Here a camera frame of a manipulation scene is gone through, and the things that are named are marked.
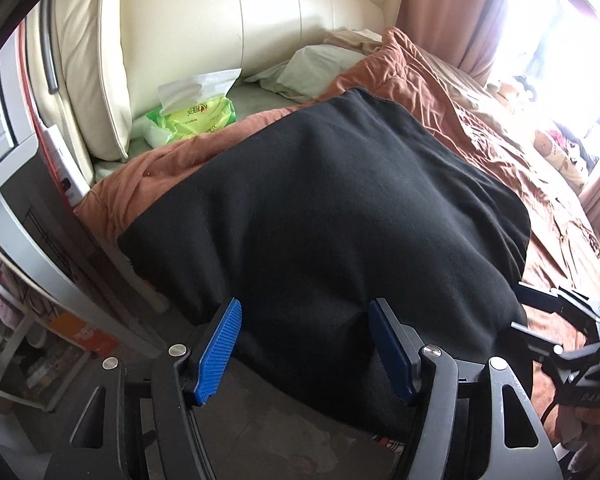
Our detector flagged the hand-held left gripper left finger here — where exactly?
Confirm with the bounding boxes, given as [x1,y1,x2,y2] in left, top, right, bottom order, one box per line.
[42,297,243,480]

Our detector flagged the red cable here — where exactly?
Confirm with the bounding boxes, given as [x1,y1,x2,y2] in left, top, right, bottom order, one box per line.
[22,17,78,208]

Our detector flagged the person's right hand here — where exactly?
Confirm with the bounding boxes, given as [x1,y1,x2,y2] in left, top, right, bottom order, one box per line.
[555,402,600,472]

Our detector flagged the bear print pillow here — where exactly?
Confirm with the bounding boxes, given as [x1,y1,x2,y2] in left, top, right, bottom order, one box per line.
[532,127,592,192]

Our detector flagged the pale green pillow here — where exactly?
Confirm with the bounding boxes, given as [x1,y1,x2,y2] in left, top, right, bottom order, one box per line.
[242,44,372,107]

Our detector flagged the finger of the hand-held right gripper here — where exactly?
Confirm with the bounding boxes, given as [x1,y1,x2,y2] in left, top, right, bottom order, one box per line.
[517,282,600,332]
[509,321,600,377]

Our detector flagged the black ribbed jacket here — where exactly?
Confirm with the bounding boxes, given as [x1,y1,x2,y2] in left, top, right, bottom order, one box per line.
[117,87,533,441]

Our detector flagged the brown blanket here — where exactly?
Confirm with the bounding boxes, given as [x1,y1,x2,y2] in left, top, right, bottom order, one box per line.
[72,27,600,411]

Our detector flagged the white shelf unit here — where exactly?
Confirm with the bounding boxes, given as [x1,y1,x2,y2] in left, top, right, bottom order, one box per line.
[0,50,157,413]

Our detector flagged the cream padded headboard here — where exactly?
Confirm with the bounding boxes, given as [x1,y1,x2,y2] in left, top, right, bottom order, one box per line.
[27,0,406,181]

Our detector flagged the orange box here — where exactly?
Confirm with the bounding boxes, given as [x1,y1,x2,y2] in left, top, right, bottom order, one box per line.
[45,310,122,362]

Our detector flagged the white handheld device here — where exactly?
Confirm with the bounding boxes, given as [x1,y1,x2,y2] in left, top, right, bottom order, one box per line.
[41,124,92,197]

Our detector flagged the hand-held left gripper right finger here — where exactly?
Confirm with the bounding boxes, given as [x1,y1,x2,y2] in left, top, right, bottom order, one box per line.
[367,298,566,480]

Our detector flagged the beige plush toy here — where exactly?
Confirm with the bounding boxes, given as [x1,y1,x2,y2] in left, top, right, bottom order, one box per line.
[486,77,523,107]

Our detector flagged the green tissue pack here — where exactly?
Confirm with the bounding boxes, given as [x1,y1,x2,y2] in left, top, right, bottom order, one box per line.
[145,67,244,149]

